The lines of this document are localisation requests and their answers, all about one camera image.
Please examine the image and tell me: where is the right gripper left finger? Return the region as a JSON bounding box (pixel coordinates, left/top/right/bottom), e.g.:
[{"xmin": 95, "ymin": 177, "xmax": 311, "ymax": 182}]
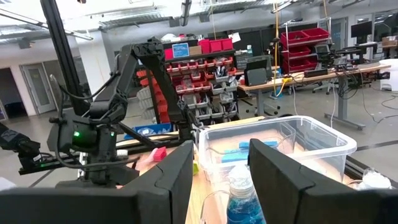
[{"xmin": 0, "ymin": 140, "xmax": 195, "ymax": 224}]

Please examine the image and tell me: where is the wooden workbench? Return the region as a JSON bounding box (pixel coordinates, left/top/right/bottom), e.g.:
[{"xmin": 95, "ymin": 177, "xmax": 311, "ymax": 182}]
[{"xmin": 238, "ymin": 62, "xmax": 391, "ymax": 131}]

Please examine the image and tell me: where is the black power strip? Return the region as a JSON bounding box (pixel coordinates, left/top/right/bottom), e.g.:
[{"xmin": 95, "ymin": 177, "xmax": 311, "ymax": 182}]
[{"xmin": 303, "ymin": 68, "xmax": 329, "ymax": 78}]

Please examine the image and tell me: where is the red storage bin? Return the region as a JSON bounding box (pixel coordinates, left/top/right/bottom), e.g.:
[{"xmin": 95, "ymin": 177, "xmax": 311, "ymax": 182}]
[
  {"xmin": 198, "ymin": 39, "xmax": 211, "ymax": 54},
  {"xmin": 210, "ymin": 39, "xmax": 223, "ymax": 53},
  {"xmin": 220, "ymin": 38, "xmax": 234, "ymax": 51}
]

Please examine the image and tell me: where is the yellow cable with plug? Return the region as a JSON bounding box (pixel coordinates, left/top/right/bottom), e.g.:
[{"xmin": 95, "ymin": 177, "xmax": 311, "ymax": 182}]
[{"xmin": 270, "ymin": 0, "xmax": 294, "ymax": 99}]

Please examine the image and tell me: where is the red pink dish brush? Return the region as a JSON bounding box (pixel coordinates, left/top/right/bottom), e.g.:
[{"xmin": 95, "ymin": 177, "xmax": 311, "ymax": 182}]
[{"xmin": 116, "ymin": 146, "xmax": 167, "ymax": 190}]

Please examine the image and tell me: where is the cardboard box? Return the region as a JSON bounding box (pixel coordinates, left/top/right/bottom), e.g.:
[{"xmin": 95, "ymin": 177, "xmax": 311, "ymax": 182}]
[{"xmin": 188, "ymin": 45, "xmax": 203, "ymax": 57}]

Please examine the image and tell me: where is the black monitor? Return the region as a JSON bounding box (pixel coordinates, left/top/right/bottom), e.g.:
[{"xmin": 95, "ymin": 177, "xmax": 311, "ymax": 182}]
[{"xmin": 350, "ymin": 20, "xmax": 373, "ymax": 44}]

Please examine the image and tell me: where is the glass door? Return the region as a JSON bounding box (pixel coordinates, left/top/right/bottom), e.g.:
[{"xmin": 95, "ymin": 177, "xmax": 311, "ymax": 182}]
[{"xmin": 20, "ymin": 62, "xmax": 57, "ymax": 114}]

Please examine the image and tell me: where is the black equipment case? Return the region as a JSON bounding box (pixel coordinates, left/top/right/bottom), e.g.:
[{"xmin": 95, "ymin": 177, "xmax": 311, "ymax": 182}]
[{"xmin": 244, "ymin": 55, "xmax": 273, "ymax": 87}]

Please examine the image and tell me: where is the clear plastic shallow tray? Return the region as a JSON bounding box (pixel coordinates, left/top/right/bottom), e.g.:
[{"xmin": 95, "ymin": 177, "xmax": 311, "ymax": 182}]
[
  {"xmin": 198, "ymin": 167, "xmax": 398, "ymax": 224},
  {"xmin": 206, "ymin": 121, "xmax": 297, "ymax": 164}
]

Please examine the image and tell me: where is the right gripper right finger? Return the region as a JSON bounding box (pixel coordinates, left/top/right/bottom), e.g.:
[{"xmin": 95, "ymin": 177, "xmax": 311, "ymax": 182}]
[{"xmin": 248, "ymin": 139, "xmax": 398, "ymax": 224}]

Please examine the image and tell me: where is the red bin wire shelf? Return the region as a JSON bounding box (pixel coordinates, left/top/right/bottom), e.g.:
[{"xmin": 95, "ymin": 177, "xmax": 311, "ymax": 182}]
[{"xmin": 279, "ymin": 27, "xmax": 331, "ymax": 74}]

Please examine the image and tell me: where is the clear plastic deep bin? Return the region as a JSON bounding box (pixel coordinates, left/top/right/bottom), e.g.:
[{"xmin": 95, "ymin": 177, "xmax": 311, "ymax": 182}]
[{"xmin": 198, "ymin": 115, "xmax": 358, "ymax": 187}]

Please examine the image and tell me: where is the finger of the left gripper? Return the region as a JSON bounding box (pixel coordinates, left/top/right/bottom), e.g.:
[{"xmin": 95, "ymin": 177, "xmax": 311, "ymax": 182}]
[{"xmin": 82, "ymin": 155, "xmax": 139, "ymax": 189}]

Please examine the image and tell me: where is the blue crate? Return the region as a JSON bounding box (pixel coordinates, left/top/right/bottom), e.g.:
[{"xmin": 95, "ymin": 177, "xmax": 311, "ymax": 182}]
[{"xmin": 123, "ymin": 123, "xmax": 174, "ymax": 141}]

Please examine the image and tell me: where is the parts shelf rack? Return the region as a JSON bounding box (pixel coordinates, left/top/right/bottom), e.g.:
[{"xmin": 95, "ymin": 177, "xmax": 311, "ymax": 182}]
[{"xmin": 136, "ymin": 39, "xmax": 240, "ymax": 124}]

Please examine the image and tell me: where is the blue dish soap bottle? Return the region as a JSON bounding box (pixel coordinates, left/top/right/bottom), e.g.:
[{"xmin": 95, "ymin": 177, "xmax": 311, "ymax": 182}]
[
  {"xmin": 357, "ymin": 169, "xmax": 393, "ymax": 190},
  {"xmin": 226, "ymin": 164, "xmax": 267, "ymax": 224}
]

